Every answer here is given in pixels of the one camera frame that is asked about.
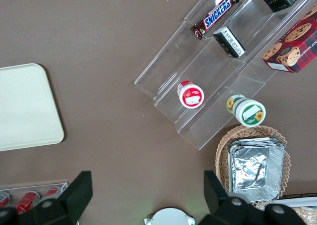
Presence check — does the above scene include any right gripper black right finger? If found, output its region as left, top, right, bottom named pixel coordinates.
left=198, top=170, right=308, bottom=225

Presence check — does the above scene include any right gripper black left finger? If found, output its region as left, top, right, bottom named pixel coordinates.
left=0, top=170, right=94, bottom=225

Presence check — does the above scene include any light wicker basket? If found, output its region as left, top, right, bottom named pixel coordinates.
left=215, top=124, right=292, bottom=211

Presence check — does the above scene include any cream plastic serving tray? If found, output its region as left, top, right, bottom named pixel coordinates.
left=0, top=63, right=65, bottom=152

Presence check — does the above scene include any clear acrylic bottle rack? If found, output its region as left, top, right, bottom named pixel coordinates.
left=0, top=182, right=69, bottom=215

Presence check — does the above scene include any silver foil container stack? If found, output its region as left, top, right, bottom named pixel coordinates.
left=227, top=136, right=286, bottom=203

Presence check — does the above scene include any large clear snack bag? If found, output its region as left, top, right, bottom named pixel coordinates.
left=291, top=206, right=317, bottom=225

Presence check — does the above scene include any green lidded sunflower cup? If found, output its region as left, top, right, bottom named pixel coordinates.
left=226, top=94, right=267, bottom=128

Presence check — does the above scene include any red lidded yogurt cup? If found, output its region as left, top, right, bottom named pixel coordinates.
left=176, top=80, right=205, bottom=110

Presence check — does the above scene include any clear acrylic stepped shelf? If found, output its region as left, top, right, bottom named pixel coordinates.
left=133, top=0, right=317, bottom=151

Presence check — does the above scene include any black box white label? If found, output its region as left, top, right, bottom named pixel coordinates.
left=212, top=26, right=247, bottom=59

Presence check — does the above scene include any red tartan cookie box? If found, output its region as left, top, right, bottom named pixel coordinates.
left=262, top=4, right=317, bottom=74

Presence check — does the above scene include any Snickers chocolate bar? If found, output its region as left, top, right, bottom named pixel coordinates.
left=190, top=0, right=240, bottom=41

